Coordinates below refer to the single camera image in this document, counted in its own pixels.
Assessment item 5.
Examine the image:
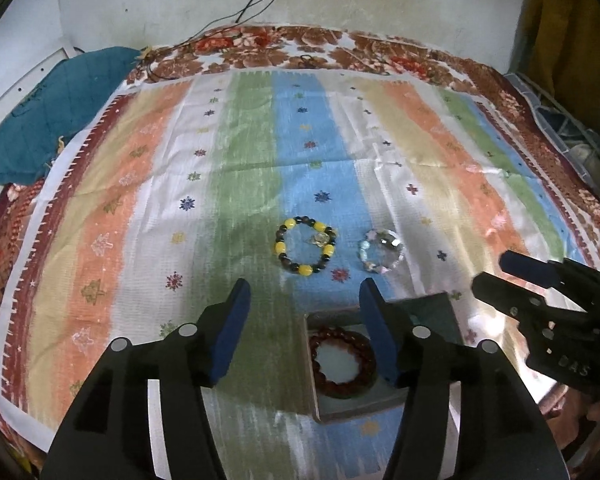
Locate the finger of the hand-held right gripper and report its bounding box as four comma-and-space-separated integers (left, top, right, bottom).
500, 250, 572, 291
472, 272, 547, 320

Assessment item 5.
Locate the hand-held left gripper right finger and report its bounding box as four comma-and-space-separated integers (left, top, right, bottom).
358, 278, 566, 480

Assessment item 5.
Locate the teal pillow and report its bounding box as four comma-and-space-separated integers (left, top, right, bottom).
0, 47, 146, 186

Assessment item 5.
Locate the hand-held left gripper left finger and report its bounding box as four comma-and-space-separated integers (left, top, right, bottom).
40, 277, 252, 480

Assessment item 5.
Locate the striped pastel cloth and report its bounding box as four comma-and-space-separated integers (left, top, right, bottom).
0, 67, 581, 480

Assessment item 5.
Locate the white bed headboard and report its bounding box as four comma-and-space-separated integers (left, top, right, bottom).
0, 44, 87, 138

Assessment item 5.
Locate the silver embossed tin box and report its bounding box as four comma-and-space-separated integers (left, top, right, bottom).
300, 292, 467, 425

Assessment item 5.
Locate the brown floral bedsheet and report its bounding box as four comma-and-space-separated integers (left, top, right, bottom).
0, 22, 600, 480

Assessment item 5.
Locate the mustard yellow garment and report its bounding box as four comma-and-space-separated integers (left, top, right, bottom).
521, 0, 600, 128

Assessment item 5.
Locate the clear crystal bead bracelet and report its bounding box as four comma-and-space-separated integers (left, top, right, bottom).
357, 228, 407, 274

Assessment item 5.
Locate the yellow and black bead bracelet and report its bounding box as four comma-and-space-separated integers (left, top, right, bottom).
272, 215, 339, 274

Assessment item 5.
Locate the dark red bead bracelet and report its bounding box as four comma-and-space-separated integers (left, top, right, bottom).
308, 325, 379, 402

